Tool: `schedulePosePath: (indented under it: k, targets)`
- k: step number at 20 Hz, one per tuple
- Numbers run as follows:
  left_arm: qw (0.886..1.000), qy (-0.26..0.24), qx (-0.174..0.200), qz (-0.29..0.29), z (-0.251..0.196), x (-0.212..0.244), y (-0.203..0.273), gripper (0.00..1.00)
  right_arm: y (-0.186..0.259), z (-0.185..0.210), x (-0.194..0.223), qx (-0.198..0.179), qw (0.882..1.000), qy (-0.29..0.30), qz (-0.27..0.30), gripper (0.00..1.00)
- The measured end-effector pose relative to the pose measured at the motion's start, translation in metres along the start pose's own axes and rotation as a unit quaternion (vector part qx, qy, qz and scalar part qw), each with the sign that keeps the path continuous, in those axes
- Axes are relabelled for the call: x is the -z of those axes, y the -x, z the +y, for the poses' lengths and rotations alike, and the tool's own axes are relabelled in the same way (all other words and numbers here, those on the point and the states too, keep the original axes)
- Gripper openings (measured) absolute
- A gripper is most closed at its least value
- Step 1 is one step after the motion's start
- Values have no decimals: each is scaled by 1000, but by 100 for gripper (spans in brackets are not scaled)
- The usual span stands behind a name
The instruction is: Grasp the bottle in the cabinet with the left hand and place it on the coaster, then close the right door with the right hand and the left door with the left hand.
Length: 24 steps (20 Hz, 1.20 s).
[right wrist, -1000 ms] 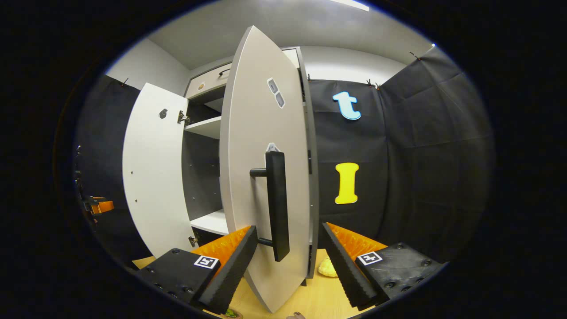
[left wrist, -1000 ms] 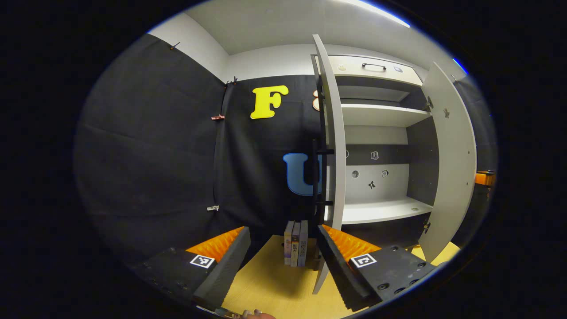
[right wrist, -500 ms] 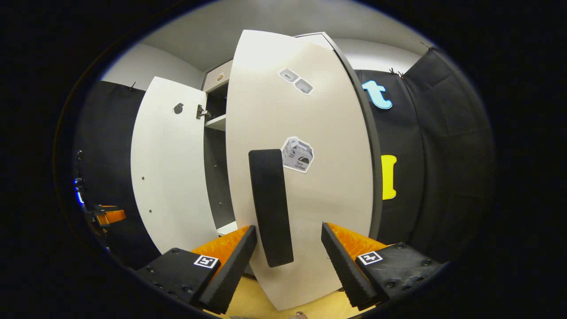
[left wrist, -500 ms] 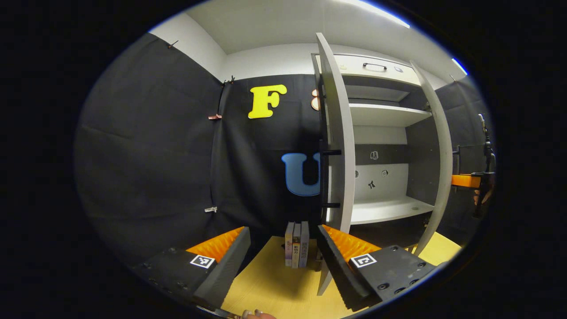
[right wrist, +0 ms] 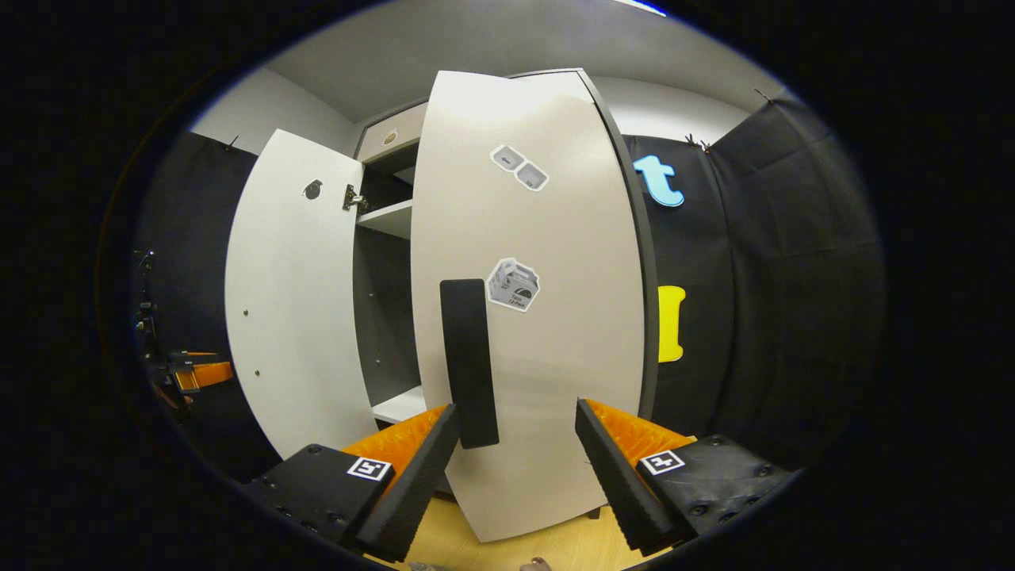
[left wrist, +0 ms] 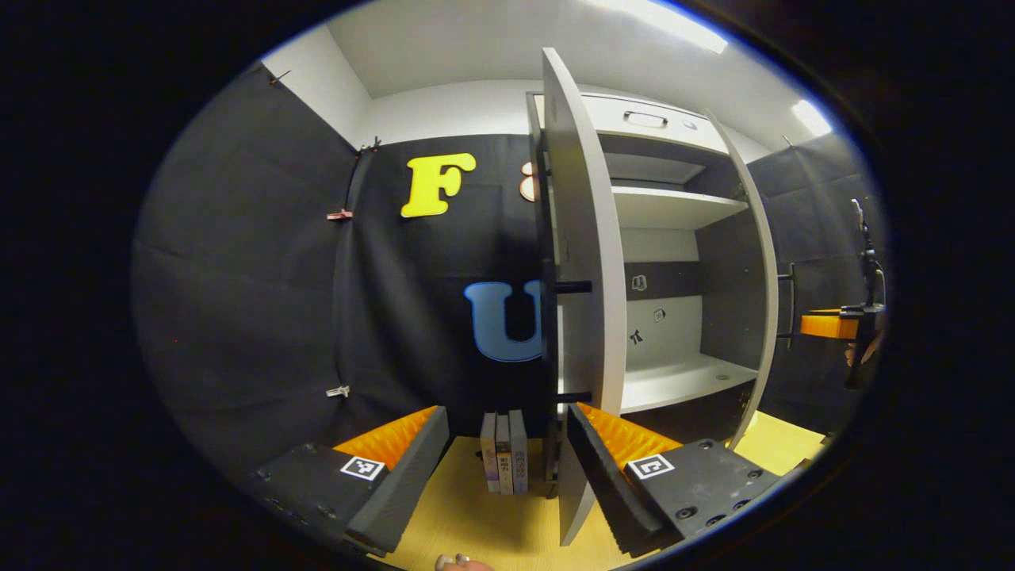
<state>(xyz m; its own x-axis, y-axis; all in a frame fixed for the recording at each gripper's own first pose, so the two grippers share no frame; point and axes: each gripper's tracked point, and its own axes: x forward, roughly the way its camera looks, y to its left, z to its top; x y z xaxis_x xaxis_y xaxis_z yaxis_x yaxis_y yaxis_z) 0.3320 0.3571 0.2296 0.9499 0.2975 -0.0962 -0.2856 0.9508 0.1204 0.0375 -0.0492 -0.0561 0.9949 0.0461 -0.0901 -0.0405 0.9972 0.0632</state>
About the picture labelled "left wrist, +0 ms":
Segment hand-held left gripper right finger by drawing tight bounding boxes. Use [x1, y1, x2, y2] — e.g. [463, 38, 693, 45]
[567, 401, 786, 558]

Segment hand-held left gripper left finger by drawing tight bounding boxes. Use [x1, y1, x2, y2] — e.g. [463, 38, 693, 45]
[254, 406, 450, 556]

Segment cabinet door with square stickers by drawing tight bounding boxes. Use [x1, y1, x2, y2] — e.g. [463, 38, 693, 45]
[702, 111, 796, 450]

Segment white and grey cabinet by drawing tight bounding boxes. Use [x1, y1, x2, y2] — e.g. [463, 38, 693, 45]
[526, 48, 796, 548]

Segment cabinet door with heart sticker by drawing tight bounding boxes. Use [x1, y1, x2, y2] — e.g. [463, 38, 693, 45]
[541, 48, 629, 546]

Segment white cabinet shelf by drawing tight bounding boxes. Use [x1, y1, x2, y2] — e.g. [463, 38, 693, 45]
[611, 186, 750, 231]

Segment beige cabinet drawer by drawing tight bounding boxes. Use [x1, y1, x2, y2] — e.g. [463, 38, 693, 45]
[533, 94, 730, 155]

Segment black backdrop cloth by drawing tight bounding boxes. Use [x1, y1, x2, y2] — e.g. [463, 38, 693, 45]
[745, 131, 885, 433]
[133, 63, 556, 477]

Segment small ceiling light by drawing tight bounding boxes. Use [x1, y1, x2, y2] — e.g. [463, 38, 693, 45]
[791, 99, 833, 137]

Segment black door handle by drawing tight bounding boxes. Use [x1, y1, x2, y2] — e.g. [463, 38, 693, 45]
[543, 280, 594, 404]
[777, 263, 796, 350]

